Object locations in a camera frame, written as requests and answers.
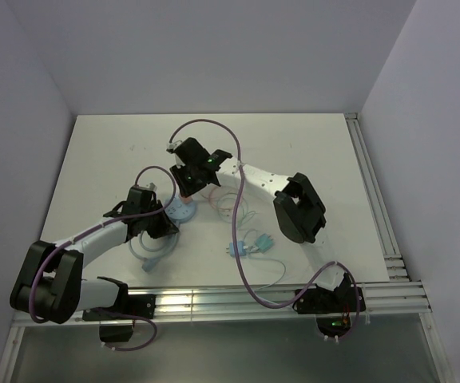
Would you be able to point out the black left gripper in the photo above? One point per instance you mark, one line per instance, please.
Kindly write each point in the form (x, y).
(166, 227)

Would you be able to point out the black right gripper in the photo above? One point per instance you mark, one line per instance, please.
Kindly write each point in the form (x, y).
(185, 190)

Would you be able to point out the round blue power strip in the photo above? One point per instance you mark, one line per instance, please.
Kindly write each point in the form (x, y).
(180, 210)

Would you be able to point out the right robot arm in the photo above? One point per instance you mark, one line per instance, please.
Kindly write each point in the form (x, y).
(299, 210)

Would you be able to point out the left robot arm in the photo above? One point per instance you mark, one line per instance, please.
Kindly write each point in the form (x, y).
(50, 286)

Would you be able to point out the teal charger plug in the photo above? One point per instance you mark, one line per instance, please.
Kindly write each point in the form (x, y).
(264, 243)

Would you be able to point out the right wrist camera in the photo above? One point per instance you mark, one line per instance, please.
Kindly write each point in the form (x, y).
(171, 146)

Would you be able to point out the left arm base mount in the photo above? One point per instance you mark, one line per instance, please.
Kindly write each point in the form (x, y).
(137, 308)

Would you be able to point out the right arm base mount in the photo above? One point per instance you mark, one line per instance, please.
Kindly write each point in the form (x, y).
(336, 312)

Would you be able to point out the right side aluminium rail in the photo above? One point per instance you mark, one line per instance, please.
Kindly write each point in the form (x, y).
(394, 260)

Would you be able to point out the aluminium rail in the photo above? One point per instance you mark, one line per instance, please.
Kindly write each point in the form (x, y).
(235, 303)
(394, 260)

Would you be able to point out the front aluminium rail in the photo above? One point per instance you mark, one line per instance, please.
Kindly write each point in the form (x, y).
(235, 303)

